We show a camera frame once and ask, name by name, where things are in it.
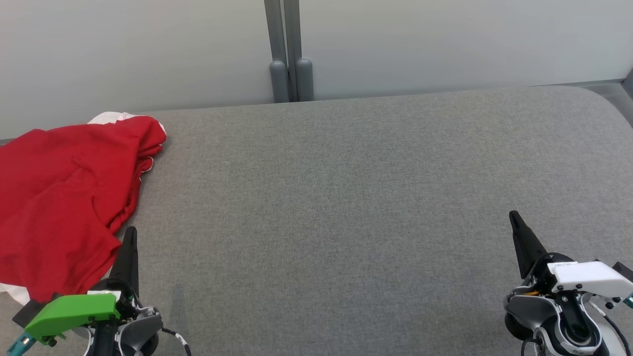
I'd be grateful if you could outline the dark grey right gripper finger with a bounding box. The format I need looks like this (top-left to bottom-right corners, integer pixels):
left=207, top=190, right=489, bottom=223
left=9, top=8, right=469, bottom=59
left=509, top=211, right=549, bottom=280

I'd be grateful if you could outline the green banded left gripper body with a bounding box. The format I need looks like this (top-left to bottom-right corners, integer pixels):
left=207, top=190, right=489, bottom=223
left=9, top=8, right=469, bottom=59
left=24, top=279, right=141, bottom=356

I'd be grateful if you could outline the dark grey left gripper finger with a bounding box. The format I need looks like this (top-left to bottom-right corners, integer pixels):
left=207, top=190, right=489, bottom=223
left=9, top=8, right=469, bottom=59
left=110, top=226, right=139, bottom=297

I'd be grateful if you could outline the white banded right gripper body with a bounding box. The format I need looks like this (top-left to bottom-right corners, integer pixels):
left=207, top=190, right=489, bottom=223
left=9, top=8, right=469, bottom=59
left=524, top=254, right=633, bottom=300

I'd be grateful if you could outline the red white basketball jersey shirt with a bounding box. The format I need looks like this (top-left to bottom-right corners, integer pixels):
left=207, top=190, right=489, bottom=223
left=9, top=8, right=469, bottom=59
left=0, top=148, right=155, bottom=305

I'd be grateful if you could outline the grey fabric sofa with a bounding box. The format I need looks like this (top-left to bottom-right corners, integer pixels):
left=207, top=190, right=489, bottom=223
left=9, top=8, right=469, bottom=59
left=0, top=85, right=633, bottom=356

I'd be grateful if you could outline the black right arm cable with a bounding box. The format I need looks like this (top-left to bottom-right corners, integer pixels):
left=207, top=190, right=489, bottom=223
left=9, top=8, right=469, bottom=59
left=591, top=299, right=633, bottom=356

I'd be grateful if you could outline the teal left camera connector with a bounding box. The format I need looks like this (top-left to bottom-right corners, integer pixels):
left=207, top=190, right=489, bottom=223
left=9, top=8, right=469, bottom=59
left=7, top=333, right=36, bottom=356

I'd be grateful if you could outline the black left camera cable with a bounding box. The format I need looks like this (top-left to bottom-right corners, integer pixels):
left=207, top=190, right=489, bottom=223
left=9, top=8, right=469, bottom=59
left=162, top=326, right=192, bottom=356

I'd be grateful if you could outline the grey metal partition post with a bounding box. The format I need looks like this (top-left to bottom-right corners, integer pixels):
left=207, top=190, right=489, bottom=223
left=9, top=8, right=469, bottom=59
left=264, top=0, right=289, bottom=103
left=283, top=0, right=315, bottom=102

